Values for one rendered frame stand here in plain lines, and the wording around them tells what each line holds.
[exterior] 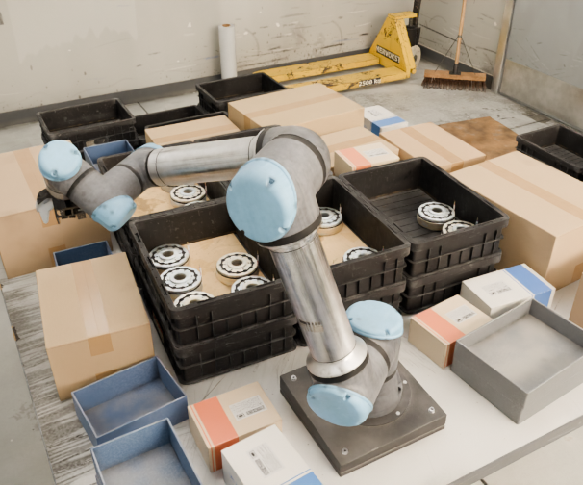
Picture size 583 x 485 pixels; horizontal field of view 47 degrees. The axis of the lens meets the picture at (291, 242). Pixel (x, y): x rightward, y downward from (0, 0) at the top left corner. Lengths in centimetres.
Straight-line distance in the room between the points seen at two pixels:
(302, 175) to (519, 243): 98
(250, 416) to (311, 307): 36
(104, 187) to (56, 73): 360
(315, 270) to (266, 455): 40
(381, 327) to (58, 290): 78
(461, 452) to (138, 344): 73
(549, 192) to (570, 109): 288
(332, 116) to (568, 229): 94
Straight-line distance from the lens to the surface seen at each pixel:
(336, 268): 152
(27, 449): 250
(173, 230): 176
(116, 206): 127
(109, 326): 151
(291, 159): 103
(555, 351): 167
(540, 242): 184
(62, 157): 129
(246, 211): 102
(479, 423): 153
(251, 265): 165
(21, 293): 196
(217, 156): 122
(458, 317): 167
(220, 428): 138
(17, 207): 195
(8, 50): 478
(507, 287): 177
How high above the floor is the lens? 182
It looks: 34 degrees down
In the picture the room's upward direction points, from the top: straight up
